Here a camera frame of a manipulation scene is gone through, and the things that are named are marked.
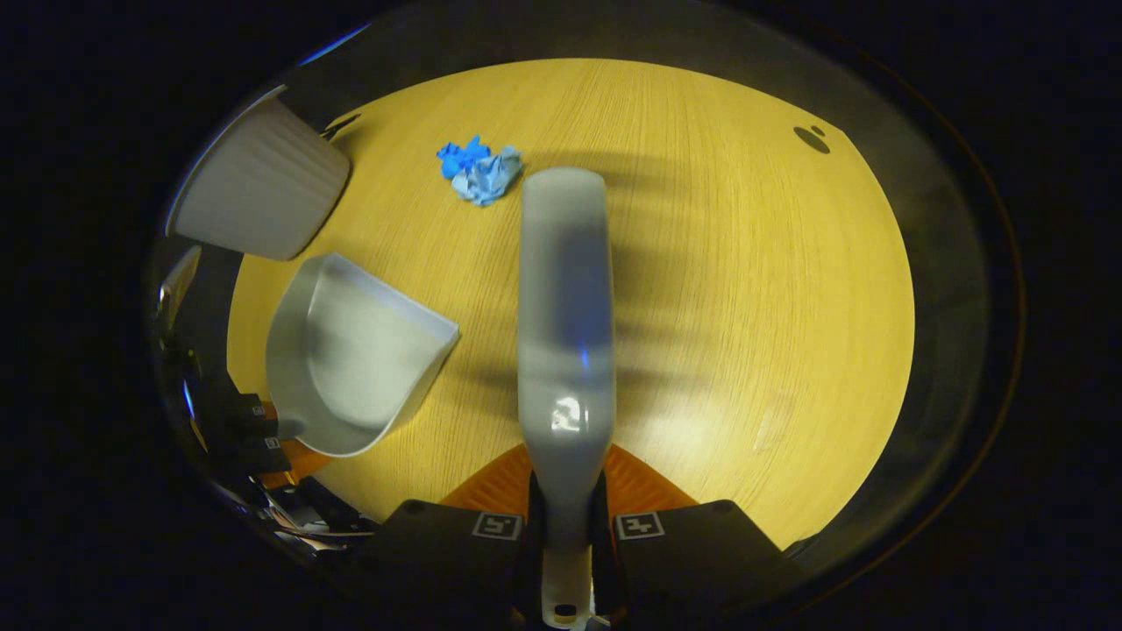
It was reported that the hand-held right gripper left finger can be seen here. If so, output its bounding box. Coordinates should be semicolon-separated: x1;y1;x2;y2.
364;443;536;627

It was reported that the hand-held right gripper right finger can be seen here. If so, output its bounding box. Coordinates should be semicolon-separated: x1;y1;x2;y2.
596;443;803;619

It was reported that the white small dustpan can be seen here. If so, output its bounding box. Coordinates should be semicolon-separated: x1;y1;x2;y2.
266;252;462;458

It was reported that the white ribbed garbage bin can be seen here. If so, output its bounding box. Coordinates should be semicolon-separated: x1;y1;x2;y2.
167;96;352;262

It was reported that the white small broom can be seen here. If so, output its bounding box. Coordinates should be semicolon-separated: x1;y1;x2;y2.
517;167;616;629

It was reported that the dark blue paper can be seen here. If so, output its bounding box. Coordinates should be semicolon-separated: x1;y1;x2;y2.
437;136;494;181

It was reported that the light blue paper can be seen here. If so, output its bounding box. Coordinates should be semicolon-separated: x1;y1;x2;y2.
451;146;524;207

